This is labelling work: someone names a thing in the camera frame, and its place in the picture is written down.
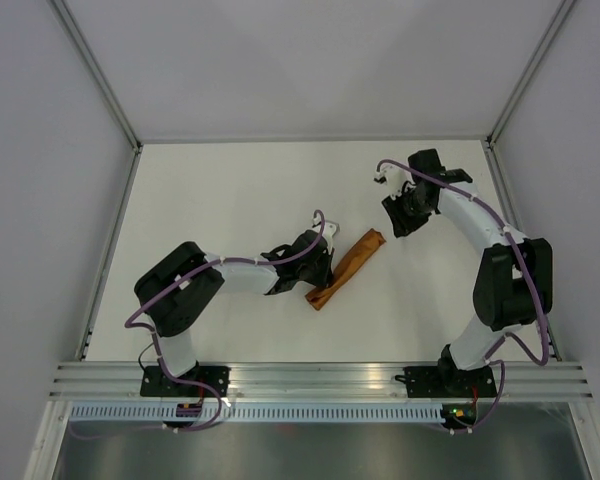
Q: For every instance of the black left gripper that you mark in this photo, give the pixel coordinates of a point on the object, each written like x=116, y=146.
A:
x=326, y=274

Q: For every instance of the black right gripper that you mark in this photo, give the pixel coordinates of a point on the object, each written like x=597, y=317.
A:
x=402, y=225

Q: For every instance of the orange cloth napkin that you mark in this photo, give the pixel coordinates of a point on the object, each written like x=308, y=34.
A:
x=354, y=259

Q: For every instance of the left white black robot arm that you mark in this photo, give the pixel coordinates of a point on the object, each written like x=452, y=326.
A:
x=177, y=290

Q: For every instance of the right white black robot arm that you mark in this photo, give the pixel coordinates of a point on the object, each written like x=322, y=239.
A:
x=513, y=290

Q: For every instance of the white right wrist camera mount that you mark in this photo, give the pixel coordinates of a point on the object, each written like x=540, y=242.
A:
x=392, y=177

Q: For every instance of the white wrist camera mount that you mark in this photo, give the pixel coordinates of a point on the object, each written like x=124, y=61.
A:
x=328, y=230
x=392, y=177

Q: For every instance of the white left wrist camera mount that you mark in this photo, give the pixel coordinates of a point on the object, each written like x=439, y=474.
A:
x=328, y=230

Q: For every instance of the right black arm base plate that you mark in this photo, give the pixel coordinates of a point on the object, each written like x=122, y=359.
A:
x=432, y=382

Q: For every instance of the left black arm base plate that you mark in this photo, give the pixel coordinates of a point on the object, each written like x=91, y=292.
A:
x=195, y=383

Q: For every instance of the white slotted cable duct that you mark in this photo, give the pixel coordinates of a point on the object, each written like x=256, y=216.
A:
x=407, y=413

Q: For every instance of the aluminium frame post right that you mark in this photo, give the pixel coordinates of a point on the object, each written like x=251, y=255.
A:
x=540, y=53

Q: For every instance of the aluminium frame post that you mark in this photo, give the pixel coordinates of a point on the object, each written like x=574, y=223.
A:
x=540, y=53
x=78, y=40

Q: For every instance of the aluminium front rail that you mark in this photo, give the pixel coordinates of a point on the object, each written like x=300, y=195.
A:
x=326, y=382

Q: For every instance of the aluminium frame post left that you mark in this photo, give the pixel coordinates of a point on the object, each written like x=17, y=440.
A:
x=78, y=40

